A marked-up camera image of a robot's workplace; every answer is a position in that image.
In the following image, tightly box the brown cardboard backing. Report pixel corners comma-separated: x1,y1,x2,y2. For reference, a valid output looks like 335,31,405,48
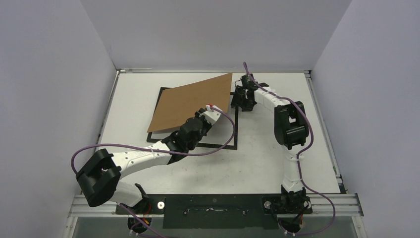
147,73,232,132

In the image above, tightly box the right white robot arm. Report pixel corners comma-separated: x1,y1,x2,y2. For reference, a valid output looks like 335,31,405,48
231,74,312,215

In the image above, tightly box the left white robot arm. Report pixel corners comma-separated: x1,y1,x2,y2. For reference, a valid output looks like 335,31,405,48
76,107,220,214

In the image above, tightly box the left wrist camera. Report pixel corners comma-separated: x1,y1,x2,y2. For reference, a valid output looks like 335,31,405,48
201,104,222,125

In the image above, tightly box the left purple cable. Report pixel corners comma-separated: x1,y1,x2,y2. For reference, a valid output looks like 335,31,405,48
70,107,237,238

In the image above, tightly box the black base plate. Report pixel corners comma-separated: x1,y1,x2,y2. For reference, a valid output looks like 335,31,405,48
130,194,313,230

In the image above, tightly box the aluminium front rail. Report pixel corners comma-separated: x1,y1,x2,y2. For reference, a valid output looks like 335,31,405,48
68,194,364,217

